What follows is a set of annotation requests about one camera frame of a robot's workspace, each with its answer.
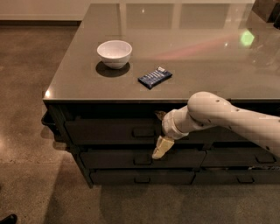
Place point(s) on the white ceramic bowl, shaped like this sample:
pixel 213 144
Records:
pixel 115 53

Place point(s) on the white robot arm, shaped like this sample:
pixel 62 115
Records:
pixel 205 110

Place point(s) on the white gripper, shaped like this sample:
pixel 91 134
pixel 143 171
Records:
pixel 170 124

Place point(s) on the dark cabinet island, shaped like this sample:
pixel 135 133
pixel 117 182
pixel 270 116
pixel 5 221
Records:
pixel 220 47

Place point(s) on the black shoe tip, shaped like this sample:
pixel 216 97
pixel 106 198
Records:
pixel 10 219

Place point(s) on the dark box on counter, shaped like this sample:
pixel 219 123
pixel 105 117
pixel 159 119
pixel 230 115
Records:
pixel 268 11

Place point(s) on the blue snack packet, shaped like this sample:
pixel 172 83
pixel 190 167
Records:
pixel 152 79

